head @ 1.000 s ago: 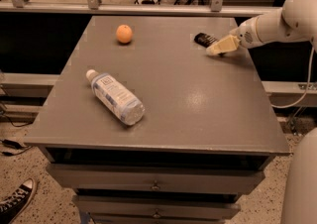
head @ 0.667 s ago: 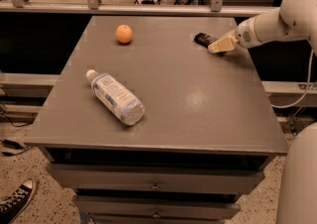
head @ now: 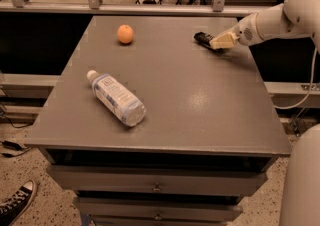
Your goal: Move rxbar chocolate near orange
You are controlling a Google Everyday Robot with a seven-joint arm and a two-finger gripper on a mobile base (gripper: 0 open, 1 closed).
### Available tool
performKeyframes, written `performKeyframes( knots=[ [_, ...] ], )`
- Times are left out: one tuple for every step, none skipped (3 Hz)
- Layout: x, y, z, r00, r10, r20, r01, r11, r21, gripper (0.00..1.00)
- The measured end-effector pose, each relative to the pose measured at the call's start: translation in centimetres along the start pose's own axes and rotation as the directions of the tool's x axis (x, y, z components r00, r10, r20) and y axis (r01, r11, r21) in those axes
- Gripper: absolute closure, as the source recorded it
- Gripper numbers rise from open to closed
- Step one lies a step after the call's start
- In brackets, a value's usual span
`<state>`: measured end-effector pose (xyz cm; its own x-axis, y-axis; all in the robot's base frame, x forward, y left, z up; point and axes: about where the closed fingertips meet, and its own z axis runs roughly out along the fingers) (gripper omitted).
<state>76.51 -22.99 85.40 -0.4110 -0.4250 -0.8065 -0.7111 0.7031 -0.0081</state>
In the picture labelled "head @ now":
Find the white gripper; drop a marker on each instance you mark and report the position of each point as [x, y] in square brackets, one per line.
[244, 31]

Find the black rxbar chocolate wrapper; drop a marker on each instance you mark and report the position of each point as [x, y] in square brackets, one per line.
[203, 39]

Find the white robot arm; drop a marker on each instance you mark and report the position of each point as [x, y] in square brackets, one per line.
[289, 20]

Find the grey drawer cabinet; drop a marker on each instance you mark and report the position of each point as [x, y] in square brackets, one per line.
[208, 137]

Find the orange fruit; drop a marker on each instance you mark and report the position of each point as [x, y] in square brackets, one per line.
[125, 34]

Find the clear plastic water bottle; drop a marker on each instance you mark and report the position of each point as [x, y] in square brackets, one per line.
[117, 98]

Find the black white sneaker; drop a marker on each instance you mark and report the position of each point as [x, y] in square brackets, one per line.
[13, 207]

